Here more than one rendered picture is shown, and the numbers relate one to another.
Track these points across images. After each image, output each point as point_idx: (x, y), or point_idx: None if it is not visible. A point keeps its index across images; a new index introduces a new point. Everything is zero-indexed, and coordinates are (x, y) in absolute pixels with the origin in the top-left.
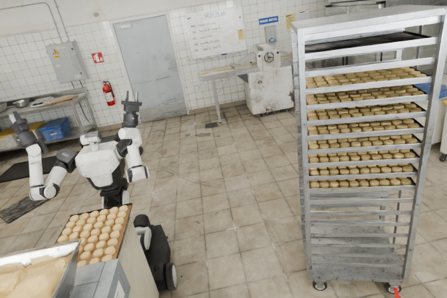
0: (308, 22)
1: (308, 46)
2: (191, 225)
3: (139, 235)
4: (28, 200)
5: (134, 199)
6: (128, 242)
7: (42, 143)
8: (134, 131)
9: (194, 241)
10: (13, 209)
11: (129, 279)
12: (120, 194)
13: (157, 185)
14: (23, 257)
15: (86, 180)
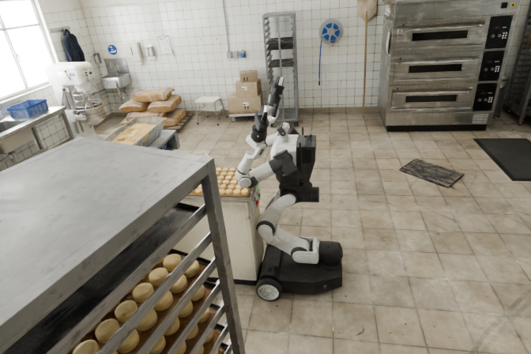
0: (116, 158)
1: (175, 223)
2: (355, 324)
3: (303, 246)
4: (437, 171)
5: (431, 257)
6: (226, 209)
7: (273, 108)
8: (254, 144)
9: (323, 324)
10: (420, 166)
11: (208, 222)
12: (284, 193)
13: (469, 284)
14: (144, 137)
15: (483, 204)
